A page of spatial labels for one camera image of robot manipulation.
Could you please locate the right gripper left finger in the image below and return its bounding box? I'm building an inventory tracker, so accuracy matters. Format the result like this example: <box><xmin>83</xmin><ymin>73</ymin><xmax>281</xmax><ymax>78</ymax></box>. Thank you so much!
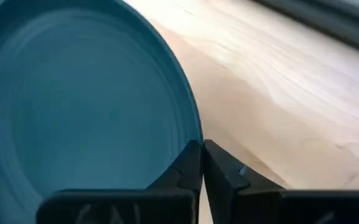
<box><xmin>35</xmin><ymin>139</ymin><xmax>204</xmax><ymax>224</ymax></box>

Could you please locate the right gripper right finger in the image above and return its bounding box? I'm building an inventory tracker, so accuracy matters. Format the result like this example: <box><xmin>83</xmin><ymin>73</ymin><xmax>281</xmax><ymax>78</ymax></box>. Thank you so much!
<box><xmin>203</xmin><ymin>139</ymin><xmax>359</xmax><ymax>224</ymax></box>

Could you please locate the dark teal plastic plate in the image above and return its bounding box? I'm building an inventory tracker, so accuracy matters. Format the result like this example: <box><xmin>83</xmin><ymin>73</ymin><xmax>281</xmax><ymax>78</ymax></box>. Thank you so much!
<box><xmin>0</xmin><ymin>0</ymin><xmax>204</xmax><ymax>224</ymax></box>

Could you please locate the black table frame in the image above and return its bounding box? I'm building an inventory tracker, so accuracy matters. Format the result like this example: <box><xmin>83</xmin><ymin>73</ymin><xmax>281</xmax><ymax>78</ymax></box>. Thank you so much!
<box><xmin>250</xmin><ymin>0</ymin><xmax>359</xmax><ymax>58</ymax></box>

